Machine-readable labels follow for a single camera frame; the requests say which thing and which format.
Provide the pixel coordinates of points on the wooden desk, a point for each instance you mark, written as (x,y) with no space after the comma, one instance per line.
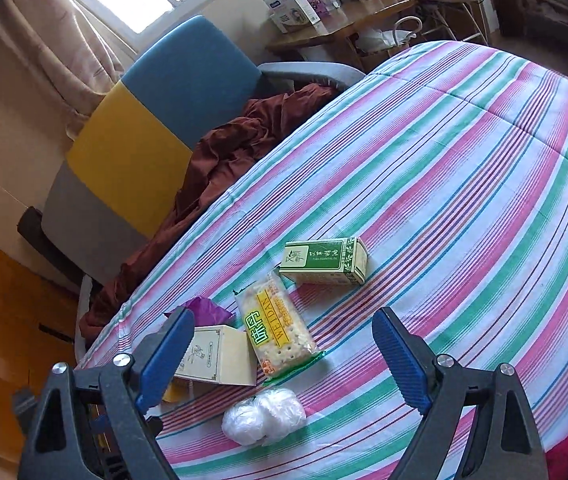
(334,32)

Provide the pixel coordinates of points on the white carton box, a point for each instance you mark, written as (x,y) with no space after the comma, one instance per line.
(291,10)

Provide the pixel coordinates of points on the beige carton box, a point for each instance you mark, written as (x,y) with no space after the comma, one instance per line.
(224,355)

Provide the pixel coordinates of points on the purple wrapper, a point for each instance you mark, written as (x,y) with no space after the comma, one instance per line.
(206,312)

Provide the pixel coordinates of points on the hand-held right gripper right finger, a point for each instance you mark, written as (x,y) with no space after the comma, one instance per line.
(401,360)

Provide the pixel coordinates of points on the white plastic bag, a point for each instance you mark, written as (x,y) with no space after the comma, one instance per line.
(264,415)
(383,40)

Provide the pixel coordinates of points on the green and cream carton box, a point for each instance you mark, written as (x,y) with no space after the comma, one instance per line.
(319,260)

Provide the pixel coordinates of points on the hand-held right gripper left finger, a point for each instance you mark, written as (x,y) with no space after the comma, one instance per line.
(166,355)

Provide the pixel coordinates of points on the yellow snack packet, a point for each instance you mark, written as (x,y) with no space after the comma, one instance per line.
(176,392)

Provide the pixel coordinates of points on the purple carton box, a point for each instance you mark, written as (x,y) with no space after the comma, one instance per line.
(324,2)

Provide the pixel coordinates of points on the grey yellow blue chair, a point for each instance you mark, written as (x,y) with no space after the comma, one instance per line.
(129,160)

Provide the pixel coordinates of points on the yellow cracker packet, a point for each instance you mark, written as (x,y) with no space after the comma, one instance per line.
(279,330)

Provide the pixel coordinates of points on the maroon cloth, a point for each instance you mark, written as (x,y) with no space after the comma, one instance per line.
(224,160)

